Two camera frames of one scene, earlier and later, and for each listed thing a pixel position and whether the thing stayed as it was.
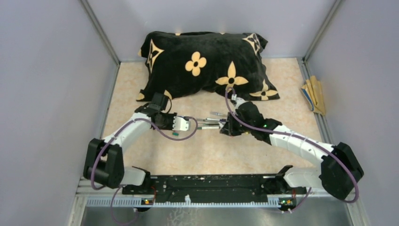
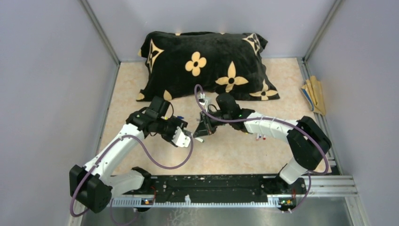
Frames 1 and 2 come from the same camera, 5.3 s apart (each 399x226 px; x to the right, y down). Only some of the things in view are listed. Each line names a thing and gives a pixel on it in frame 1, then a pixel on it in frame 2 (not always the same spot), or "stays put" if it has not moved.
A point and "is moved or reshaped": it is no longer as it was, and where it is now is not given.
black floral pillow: [205, 61] stays put
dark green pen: [207, 127] is moved or reshaped
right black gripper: [229, 129] -> [205, 127]
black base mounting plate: [213, 186] stays put
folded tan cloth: [313, 90] stays put
